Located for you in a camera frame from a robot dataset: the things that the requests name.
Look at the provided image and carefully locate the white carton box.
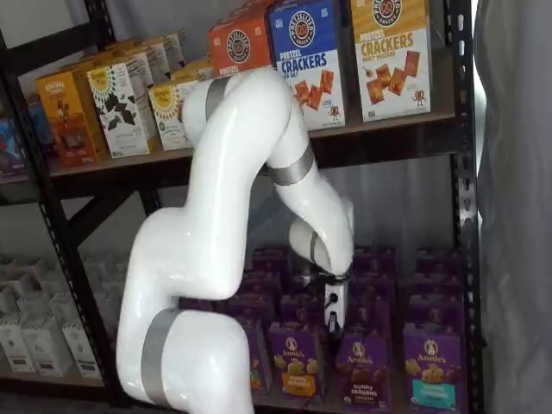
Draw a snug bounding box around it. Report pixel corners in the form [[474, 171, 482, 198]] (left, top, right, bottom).
[[0, 323, 22, 376], [61, 319, 104, 380], [20, 318, 73, 377], [8, 258, 44, 285], [0, 286, 21, 324], [49, 292, 81, 323], [16, 291, 55, 323]]

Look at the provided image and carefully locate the wooden shelf board with purple boxes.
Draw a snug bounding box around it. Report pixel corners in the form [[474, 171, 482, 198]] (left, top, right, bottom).
[[254, 386, 471, 414]]

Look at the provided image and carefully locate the purple box brown patch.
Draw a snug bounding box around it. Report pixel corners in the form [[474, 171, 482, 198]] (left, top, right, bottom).
[[335, 330, 392, 409]]

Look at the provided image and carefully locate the purple box yellow patch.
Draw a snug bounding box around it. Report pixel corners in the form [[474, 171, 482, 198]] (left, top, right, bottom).
[[267, 322, 323, 398]]

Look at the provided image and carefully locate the white Simple Mills box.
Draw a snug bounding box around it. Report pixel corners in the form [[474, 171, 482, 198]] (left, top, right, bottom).
[[124, 42, 170, 109], [163, 29, 187, 72]]

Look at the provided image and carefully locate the purple box green patch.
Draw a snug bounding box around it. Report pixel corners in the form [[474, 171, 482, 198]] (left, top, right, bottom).
[[243, 321, 273, 392]]

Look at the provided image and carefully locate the wooden shelf board with cracker boxes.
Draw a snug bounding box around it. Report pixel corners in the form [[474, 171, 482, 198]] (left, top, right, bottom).
[[49, 111, 456, 178]]

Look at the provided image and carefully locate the purple box teal patch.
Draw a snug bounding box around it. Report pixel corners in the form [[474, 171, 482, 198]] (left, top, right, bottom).
[[403, 323, 466, 409]]

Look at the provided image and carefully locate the pretzel crackers cheddar box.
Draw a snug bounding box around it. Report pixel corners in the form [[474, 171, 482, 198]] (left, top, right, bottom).
[[223, 0, 279, 21], [207, 6, 277, 81]]

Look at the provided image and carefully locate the blue snack package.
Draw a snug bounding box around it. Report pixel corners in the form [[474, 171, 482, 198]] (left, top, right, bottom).
[[28, 95, 55, 147]]

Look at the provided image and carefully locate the translucent white plastic sheet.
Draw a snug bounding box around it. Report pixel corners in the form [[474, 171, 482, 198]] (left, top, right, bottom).
[[473, 0, 552, 414]]

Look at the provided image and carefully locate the black metal shelf rack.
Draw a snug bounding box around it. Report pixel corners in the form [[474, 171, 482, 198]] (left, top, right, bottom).
[[0, 0, 486, 414], [0, 0, 117, 406]]

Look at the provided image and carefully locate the yellow Simple Mills bar box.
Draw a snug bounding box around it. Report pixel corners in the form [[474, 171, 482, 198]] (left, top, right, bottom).
[[170, 58, 216, 87], [147, 81, 198, 152]]

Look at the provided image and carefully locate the orange Simple Mills box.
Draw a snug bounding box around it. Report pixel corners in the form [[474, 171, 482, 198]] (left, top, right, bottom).
[[35, 68, 108, 168]]

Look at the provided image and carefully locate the pretzel crackers honey mustard box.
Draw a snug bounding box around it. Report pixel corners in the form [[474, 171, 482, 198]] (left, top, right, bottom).
[[349, 0, 432, 123]]

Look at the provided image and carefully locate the blue purple snack box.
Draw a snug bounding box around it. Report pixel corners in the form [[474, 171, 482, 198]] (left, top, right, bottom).
[[0, 118, 30, 179]]

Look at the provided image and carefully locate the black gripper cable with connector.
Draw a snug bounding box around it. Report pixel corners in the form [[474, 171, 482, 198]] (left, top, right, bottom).
[[301, 267, 353, 303]]

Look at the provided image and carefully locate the white Sweet Thins box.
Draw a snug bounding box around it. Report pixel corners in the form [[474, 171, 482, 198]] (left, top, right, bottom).
[[87, 62, 151, 159]]

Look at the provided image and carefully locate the purple Annie's snack box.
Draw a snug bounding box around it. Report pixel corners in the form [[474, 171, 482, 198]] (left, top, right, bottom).
[[282, 273, 324, 301], [414, 248, 462, 277], [352, 248, 397, 277], [279, 295, 327, 329], [349, 272, 397, 303], [235, 284, 281, 305], [243, 269, 285, 288], [407, 295, 466, 333], [252, 248, 294, 273], [227, 301, 277, 327], [344, 297, 396, 340], [411, 272, 463, 301]]

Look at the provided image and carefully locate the blue pretzel crackers sea salt box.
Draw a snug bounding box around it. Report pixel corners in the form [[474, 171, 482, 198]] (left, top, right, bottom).
[[266, 0, 347, 130]]

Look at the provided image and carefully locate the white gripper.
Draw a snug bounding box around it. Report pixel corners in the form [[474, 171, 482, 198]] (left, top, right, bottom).
[[325, 279, 348, 341]]

